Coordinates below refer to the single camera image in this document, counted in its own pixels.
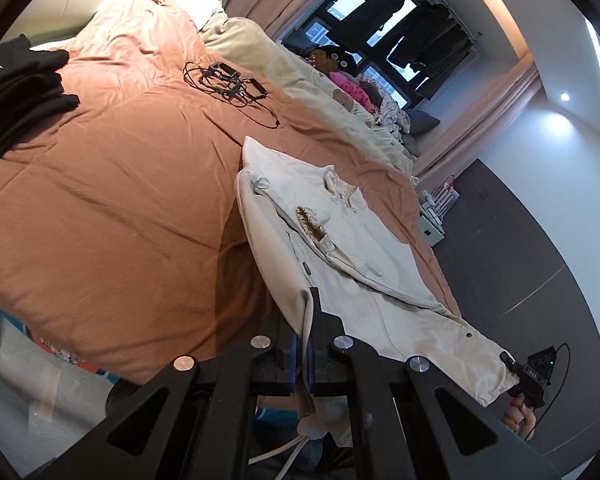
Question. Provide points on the stack of black folded clothes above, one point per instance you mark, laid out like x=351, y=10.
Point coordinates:
x=15, y=95

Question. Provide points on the dark framed window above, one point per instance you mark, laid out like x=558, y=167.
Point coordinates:
x=350, y=2

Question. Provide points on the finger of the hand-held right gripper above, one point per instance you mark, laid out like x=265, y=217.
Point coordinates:
x=510, y=364

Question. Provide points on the striped gift bag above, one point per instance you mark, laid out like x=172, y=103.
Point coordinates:
x=447, y=195

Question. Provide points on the grey cushion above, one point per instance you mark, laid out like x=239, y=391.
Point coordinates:
x=422, y=121

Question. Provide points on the white nightstand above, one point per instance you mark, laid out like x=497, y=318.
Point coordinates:
x=432, y=232

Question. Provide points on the pink plush cloth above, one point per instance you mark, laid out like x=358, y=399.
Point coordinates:
x=352, y=90

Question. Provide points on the ceiling spot light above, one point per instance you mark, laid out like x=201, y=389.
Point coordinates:
x=564, y=96

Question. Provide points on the white jacket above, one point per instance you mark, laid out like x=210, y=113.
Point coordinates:
x=370, y=280

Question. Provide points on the row of dark hanging clothes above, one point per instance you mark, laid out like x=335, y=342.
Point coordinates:
x=435, y=45

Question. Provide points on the person's right hand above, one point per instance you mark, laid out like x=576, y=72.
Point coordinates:
x=520, y=417

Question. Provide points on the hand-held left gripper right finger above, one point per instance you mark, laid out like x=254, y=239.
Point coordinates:
x=330, y=350

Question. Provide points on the dark hanging coat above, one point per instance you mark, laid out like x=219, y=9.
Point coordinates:
x=380, y=5

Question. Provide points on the orange duvet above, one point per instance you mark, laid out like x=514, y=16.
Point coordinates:
x=130, y=185

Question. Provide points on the cream padded headboard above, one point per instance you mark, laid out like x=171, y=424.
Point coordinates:
x=70, y=5

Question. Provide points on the beige blanket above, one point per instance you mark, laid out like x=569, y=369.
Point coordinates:
x=280, y=65

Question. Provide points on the dark brown plush toy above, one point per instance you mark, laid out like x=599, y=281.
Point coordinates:
x=330, y=57

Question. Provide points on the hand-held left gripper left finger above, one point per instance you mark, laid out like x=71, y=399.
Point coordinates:
x=291, y=360

